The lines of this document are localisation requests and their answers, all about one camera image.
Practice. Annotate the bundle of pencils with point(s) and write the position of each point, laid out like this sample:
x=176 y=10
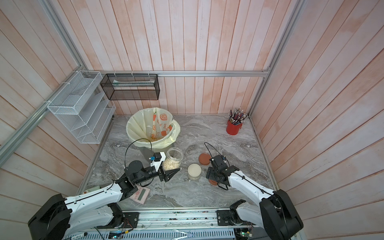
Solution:
x=237 y=116

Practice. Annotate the oatmeal jar with brown lid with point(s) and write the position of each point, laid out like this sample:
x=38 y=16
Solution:
x=174 y=157

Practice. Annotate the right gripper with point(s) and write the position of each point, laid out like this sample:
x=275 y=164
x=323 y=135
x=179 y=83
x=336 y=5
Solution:
x=210 y=173

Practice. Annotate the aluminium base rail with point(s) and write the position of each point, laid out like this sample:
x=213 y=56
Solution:
x=176 y=224

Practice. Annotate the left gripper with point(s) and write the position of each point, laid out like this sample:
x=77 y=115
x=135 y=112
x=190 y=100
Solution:
x=166 y=176

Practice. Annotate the grey trash bin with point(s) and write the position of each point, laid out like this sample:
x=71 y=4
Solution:
x=147 y=153

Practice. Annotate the black wire mesh basket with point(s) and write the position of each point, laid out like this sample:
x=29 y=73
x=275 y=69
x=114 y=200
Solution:
x=118 y=87

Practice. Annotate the pink calculator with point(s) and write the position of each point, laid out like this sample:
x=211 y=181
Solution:
x=140 y=195

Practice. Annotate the red pencil cup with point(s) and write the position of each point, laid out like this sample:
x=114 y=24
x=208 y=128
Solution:
x=233 y=129

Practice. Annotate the brown jar lid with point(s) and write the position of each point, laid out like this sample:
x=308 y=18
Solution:
x=212 y=182
x=204 y=159

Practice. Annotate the oatmeal jar with cream lid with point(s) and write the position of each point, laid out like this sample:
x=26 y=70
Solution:
x=194 y=172

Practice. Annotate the horizontal aluminium frame bar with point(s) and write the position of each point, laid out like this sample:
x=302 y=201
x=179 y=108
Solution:
x=224 y=73

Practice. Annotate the white wire mesh shelf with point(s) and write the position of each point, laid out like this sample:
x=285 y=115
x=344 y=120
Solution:
x=84 y=111

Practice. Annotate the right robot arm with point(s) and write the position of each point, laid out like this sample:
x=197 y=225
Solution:
x=271 y=210

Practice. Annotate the pale green tape dispenser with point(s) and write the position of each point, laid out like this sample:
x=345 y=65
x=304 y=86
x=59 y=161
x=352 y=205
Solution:
x=91 y=189

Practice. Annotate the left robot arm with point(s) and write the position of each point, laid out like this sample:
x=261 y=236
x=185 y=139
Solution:
x=60 y=217

